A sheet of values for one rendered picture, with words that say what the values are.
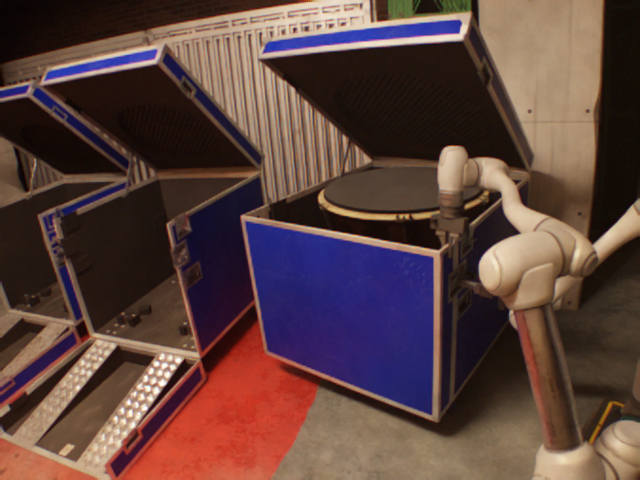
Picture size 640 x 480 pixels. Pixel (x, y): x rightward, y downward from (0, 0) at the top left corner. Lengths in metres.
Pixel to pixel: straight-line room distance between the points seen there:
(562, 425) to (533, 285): 0.36
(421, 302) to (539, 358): 0.71
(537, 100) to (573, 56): 0.30
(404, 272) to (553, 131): 1.46
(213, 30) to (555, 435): 3.86
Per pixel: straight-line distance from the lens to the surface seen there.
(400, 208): 2.11
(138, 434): 2.47
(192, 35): 4.42
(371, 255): 1.87
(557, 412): 1.28
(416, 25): 1.92
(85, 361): 3.11
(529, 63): 2.88
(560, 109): 2.92
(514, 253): 1.18
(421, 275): 1.78
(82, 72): 2.81
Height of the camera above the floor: 1.64
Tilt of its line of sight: 23 degrees down
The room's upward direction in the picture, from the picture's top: 6 degrees counter-clockwise
